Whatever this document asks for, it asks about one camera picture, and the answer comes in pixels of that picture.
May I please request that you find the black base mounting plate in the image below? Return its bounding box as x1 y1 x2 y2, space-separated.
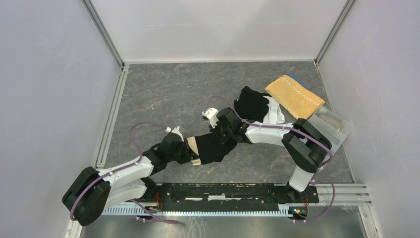
137 183 319 212

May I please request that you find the purple cable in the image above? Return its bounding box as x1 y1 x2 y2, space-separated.
204 95 336 223
69 122 180 225

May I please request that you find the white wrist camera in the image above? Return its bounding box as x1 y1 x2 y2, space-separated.
165 126 184 141
202 108 219 128

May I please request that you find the black crumpled underwear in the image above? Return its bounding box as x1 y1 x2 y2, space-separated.
233 86 269 122

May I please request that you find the aluminium frame rail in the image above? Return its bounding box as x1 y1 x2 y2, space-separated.
101 183 372 220

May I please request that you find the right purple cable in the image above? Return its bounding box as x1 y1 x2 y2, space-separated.
204 95 336 223

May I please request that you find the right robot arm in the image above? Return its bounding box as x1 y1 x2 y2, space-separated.
202 108 333 202

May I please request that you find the clear plastic organizer box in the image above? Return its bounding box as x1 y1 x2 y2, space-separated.
308 106 353 154

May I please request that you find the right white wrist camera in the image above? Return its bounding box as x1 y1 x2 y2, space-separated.
202 108 219 128

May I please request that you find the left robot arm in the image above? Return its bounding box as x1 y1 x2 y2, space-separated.
62 129 189 226

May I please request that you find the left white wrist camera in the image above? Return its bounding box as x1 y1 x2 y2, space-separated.
165 126 184 141

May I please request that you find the black underwear beige waistband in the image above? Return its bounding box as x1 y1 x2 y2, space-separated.
185 133 237 166

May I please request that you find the white underwear black waistband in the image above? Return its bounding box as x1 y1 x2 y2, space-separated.
255 96 285 124

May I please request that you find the folded yellow towel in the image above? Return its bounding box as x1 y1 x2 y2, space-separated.
265 75 325 119

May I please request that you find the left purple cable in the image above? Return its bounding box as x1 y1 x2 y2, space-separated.
69 122 180 225

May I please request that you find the blue cloth under towel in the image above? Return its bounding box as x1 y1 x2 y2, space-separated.
289 74 309 90

